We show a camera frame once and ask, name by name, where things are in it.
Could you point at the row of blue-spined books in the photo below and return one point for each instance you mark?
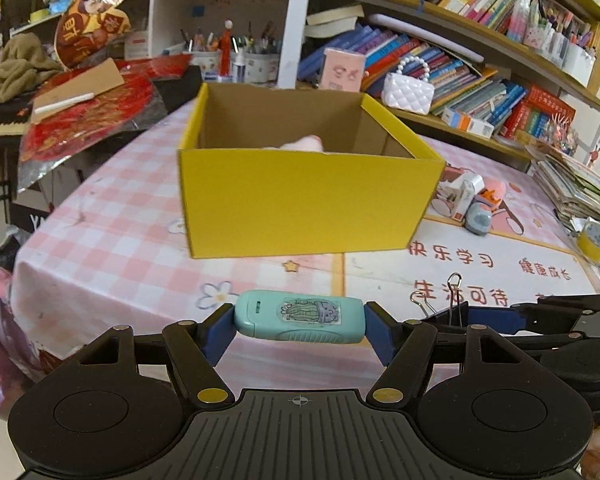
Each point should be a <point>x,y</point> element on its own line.
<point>430,65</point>

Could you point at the colourful figurine ornament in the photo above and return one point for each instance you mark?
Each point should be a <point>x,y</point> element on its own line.
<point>562,132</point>

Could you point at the stacked thick white books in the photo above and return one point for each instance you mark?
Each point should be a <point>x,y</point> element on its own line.
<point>332,20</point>

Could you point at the large pink plush toy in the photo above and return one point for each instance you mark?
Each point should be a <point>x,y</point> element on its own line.
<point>305,144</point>

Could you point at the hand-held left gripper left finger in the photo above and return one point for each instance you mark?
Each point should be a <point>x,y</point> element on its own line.
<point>219,331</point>

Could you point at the red gold figure decoration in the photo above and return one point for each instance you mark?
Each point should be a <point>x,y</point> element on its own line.
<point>95,20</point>

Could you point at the white light bar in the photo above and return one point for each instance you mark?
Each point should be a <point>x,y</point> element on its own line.
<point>425,35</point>

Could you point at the white cubby shelf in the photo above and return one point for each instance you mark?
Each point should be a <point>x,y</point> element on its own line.
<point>180,15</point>

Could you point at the cartoon sticker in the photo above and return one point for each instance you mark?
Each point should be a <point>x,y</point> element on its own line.
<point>598,152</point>

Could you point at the white cups of brushes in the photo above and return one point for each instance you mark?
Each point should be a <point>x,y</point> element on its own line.
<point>260,65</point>

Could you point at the white marker organiser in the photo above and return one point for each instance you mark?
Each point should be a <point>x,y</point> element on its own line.
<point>565,50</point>

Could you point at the wooden bookshelf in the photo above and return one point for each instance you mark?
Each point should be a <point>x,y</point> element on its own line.
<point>300,20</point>

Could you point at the printed pink tablecloth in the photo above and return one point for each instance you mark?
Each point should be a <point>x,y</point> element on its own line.
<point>105,240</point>

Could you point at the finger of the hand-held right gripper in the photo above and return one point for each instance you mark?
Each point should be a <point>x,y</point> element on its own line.
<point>580,302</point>
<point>497,320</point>

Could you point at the clear pastel bottle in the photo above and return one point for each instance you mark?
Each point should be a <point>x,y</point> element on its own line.
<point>519,17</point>

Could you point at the white box red label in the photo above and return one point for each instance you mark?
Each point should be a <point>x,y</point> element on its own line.
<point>462,200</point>

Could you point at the white stick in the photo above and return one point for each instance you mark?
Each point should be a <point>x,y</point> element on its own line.
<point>65,102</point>

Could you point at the orange white medicine box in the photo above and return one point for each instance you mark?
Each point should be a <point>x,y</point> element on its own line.
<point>467,122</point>

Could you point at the pink cartoon container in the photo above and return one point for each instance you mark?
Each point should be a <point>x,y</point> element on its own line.
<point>342,70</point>

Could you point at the stack of picture books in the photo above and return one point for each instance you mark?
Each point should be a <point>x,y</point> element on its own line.
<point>575,185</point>

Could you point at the teal handheld device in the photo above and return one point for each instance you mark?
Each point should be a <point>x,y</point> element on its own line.
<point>300,317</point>

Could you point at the black digital piano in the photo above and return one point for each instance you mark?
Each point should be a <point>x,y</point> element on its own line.
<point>27,217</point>

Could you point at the pile of red paper decorations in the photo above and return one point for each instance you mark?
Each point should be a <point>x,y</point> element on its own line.
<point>80,130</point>

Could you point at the pink printed garment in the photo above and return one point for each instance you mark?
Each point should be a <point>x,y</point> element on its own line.
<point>0,320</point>

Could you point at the white quilted handbag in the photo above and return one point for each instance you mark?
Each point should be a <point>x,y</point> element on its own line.
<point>407,92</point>

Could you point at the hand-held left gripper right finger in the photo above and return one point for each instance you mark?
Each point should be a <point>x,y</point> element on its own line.
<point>380,332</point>

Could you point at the red tassel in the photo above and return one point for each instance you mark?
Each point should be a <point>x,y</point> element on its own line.
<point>225,47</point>

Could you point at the grey toy robot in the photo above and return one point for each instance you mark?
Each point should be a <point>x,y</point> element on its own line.
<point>478,220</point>

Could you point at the yellow cardboard box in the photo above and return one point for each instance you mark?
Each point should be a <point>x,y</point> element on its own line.
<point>300,205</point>

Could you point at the olive brown cloth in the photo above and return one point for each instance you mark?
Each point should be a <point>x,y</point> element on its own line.
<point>20,65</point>

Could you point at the red dictionary set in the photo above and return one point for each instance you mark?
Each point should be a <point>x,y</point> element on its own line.
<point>537,115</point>

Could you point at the brown cardboard piece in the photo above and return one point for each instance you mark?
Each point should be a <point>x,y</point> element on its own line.
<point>90,80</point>

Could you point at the black binder clip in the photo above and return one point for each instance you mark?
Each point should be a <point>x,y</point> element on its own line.
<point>442,321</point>

